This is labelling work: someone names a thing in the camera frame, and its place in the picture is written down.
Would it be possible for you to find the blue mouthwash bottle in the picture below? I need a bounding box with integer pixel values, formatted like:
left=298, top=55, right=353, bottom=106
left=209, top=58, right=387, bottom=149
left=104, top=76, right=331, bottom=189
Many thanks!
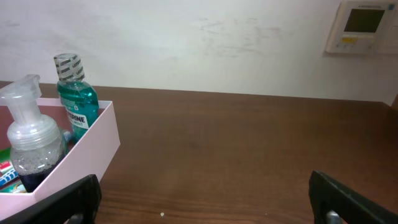
left=53, top=53, right=99, bottom=141

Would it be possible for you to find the white wall control panel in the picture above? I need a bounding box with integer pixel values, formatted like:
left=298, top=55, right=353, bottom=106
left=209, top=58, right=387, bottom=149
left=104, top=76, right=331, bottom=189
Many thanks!
left=325, top=0, right=397, bottom=55

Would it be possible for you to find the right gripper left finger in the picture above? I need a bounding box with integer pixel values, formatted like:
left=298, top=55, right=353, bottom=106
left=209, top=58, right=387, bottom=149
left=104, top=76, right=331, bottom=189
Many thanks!
left=1, top=174, right=102, bottom=224

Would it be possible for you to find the blue disposable razor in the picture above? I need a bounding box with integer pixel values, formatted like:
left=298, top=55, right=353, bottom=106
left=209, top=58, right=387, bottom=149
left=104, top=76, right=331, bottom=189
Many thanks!
left=62, top=130, right=73, bottom=143

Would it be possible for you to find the teal toothpaste tube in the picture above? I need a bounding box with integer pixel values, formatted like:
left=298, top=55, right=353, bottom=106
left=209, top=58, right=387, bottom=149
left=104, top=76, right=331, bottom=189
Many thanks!
left=0, top=180, right=26, bottom=194

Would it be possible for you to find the green Dettol soap box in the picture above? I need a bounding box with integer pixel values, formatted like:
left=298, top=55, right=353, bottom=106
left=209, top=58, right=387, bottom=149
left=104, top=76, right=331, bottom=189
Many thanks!
left=0, top=147, right=13, bottom=175

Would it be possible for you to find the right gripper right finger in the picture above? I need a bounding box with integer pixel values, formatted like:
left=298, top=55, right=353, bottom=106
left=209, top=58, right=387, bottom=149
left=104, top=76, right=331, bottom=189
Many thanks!
left=308, top=170, right=397, bottom=224

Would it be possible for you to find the white open cardboard box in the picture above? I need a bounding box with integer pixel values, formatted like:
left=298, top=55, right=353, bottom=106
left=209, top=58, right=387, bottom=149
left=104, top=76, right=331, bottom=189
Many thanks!
left=1, top=101, right=121, bottom=220

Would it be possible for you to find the clear pump sanitizer bottle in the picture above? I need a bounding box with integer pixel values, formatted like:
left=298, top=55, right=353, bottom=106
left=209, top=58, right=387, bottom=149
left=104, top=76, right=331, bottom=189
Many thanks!
left=1, top=74, right=68, bottom=193

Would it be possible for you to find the blue white toothbrush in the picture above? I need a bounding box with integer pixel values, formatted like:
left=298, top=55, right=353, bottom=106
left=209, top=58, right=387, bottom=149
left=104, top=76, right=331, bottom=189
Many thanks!
left=0, top=169, right=19, bottom=187

